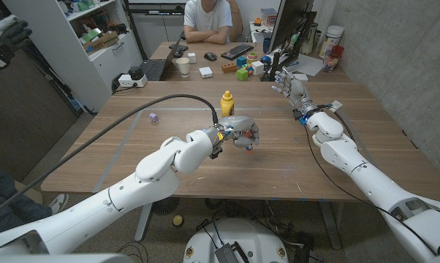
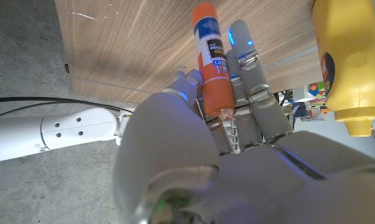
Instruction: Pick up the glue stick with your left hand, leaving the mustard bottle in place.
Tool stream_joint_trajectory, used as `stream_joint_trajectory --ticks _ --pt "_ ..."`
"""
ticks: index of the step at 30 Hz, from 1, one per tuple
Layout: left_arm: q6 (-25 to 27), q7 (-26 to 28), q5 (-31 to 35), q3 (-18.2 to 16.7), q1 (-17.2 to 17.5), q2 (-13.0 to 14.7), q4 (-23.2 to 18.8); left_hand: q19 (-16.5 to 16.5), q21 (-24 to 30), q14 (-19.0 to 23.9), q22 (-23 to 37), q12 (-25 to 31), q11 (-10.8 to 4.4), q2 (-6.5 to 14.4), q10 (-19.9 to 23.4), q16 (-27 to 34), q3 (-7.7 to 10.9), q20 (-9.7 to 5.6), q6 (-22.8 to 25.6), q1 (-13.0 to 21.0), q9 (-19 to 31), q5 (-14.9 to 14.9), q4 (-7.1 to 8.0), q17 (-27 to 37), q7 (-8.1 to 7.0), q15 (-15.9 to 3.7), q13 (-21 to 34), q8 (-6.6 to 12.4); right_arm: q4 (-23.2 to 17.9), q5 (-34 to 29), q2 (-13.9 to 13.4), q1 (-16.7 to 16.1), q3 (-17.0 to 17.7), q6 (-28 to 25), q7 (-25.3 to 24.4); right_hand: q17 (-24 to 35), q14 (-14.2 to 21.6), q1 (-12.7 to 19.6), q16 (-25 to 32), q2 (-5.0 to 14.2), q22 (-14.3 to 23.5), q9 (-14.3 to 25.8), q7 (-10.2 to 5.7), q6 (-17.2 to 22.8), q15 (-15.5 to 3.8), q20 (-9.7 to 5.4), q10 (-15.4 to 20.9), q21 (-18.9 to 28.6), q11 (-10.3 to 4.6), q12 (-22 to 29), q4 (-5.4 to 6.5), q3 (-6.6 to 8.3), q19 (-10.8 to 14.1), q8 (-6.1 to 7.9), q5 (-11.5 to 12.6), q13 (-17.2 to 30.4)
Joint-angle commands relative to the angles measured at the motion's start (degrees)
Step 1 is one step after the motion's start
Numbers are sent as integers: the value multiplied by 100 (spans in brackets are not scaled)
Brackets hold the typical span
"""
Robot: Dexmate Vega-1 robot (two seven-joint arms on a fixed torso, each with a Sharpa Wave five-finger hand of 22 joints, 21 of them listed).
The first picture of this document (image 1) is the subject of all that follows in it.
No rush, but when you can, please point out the orange glue stick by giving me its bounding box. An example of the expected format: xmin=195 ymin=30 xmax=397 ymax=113
xmin=241 ymin=129 xmax=254 ymax=153

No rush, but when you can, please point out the white table leg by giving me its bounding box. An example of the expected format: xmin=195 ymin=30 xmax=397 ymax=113
xmin=134 ymin=202 xmax=154 ymax=243
xmin=318 ymin=200 xmax=342 ymax=251

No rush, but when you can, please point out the cream paper cup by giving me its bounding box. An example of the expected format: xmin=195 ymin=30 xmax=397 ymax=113
xmin=175 ymin=57 xmax=191 ymax=78

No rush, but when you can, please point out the white shelf cabinet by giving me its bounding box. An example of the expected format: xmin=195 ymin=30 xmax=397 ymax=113
xmin=2 ymin=0 xmax=144 ymax=113

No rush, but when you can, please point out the yellow mustard bottle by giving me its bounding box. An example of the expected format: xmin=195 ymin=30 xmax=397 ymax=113
xmin=220 ymin=90 xmax=235 ymax=118

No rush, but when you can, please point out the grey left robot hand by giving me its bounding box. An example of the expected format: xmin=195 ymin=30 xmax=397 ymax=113
xmin=218 ymin=115 xmax=260 ymax=150

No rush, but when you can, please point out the black computer monitor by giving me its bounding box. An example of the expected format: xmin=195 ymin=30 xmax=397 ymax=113
xmin=260 ymin=0 xmax=316 ymax=83

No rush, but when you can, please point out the black keyboard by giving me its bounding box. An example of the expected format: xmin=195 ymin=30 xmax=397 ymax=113
xmin=221 ymin=43 xmax=255 ymax=61

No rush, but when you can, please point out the dark green bottle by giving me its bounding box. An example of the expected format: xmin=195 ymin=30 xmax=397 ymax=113
xmin=300 ymin=22 xmax=319 ymax=56

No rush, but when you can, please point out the white power strip black plug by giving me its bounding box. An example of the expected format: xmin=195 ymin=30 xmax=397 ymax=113
xmin=117 ymin=66 xmax=148 ymax=88

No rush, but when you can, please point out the white robot torso base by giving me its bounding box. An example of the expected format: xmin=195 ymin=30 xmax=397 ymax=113
xmin=183 ymin=218 xmax=289 ymax=263

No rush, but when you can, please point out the thin black cable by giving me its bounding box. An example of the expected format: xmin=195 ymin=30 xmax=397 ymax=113
xmin=327 ymin=105 xmax=357 ymax=144
xmin=302 ymin=122 xmax=440 ymax=257

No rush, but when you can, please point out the dark laptop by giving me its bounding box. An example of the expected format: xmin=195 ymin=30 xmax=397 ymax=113
xmin=139 ymin=36 xmax=183 ymax=82

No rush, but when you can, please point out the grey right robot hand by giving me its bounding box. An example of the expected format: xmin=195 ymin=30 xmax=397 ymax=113
xmin=271 ymin=66 xmax=318 ymax=116

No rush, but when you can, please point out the tan chair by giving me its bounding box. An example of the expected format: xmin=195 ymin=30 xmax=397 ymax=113
xmin=227 ymin=0 xmax=244 ymax=43

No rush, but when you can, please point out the white canister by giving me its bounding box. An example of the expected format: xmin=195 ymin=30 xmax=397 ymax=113
xmin=318 ymin=25 xmax=345 ymax=59

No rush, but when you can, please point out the person in white t-shirt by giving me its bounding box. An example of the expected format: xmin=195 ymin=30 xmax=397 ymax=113
xmin=183 ymin=0 xmax=234 ymax=45

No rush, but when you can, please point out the thick black cable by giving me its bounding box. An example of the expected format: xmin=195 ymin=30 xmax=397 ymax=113
xmin=0 ymin=94 xmax=220 ymax=222

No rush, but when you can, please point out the person in dark jeans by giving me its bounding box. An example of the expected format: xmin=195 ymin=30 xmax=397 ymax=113
xmin=0 ymin=164 xmax=69 ymax=238

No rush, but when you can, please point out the white paper sheet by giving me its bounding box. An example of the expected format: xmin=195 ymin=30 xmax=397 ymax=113
xmin=278 ymin=53 xmax=325 ymax=77

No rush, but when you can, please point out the black glove white cuff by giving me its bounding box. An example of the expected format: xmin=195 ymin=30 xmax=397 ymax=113
xmin=0 ymin=14 xmax=34 ymax=70

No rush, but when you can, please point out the red snack container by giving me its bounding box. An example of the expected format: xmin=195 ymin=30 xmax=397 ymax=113
xmin=322 ymin=44 xmax=345 ymax=72

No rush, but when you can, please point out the cardboard box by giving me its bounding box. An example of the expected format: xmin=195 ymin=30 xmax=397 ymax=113
xmin=83 ymin=31 xmax=121 ymax=52

